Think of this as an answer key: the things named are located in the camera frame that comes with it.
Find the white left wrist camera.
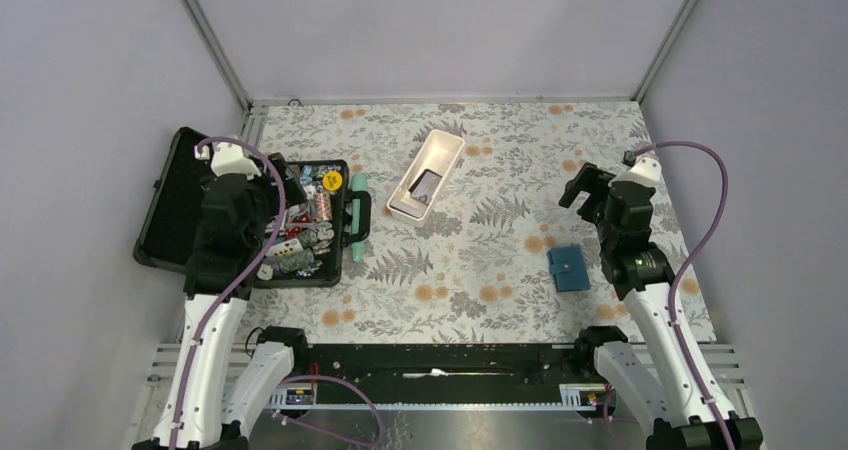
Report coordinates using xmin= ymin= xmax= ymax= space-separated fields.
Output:
xmin=193 ymin=137 xmax=261 ymax=180

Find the yellow round poker chip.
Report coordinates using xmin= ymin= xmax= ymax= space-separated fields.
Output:
xmin=322 ymin=171 xmax=344 ymax=192

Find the blue leather card holder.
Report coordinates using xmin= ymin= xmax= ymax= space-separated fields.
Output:
xmin=547 ymin=245 xmax=591 ymax=293

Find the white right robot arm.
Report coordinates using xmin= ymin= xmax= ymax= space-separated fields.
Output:
xmin=559 ymin=158 xmax=764 ymax=449

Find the black open carrying case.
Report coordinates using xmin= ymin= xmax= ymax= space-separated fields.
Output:
xmin=133 ymin=127 xmax=352 ymax=289

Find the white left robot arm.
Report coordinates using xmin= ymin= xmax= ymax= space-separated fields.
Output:
xmin=134 ymin=145 xmax=311 ymax=449

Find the mint green case handle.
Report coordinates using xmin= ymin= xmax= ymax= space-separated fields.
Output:
xmin=350 ymin=173 xmax=372 ymax=263

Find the white rectangular plastic tray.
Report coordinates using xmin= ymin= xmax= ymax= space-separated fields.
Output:
xmin=386 ymin=130 xmax=465 ymax=227

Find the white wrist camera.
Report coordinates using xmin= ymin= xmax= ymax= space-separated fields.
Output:
xmin=193 ymin=137 xmax=261 ymax=180
xmin=620 ymin=154 xmax=662 ymax=188

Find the playing card deck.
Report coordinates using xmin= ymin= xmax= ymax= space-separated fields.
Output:
xmin=265 ymin=232 xmax=315 ymax=257

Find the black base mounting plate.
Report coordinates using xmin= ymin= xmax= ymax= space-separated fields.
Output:
xmin=292 ymin=343 xmax=612 ymax=407

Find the floral patterned table mat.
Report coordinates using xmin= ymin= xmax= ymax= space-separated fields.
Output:
xmin=235 ymin=101 xmax=718 ymax=346

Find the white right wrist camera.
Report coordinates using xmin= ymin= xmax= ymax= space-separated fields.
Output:
xmin=620 ymin=154 xmax=662 ymax=188

